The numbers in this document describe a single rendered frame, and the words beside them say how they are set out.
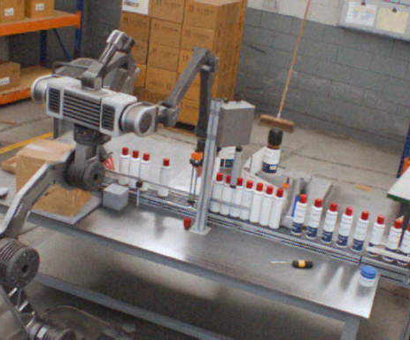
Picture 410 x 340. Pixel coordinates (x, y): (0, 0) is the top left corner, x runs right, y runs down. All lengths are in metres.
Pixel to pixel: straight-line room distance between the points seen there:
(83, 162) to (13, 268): 0.56
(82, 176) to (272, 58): 5.26
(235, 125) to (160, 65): 3.92
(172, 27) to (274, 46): 1.61
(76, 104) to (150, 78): 4.16
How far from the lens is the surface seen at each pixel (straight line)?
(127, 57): 3.32
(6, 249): 2.68
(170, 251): 2.98
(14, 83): 7.40
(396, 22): 7.22
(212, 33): 6.52
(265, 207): 3.17
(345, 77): 7.57
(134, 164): 3.36
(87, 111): 2.76
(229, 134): 2.96
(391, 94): 7.46
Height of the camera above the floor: 2.32
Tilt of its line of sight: 23 degrees down
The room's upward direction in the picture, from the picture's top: 8 degrees clockwise
